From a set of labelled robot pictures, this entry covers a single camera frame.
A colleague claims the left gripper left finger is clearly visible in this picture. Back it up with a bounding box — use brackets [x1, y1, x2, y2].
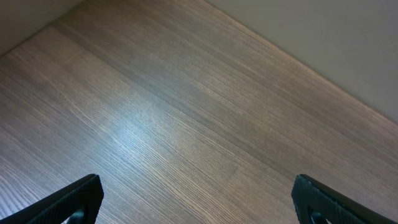
[1, 174, 104, 224]

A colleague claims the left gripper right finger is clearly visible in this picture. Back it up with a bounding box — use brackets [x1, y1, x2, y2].
[291, 174, 397, 224]

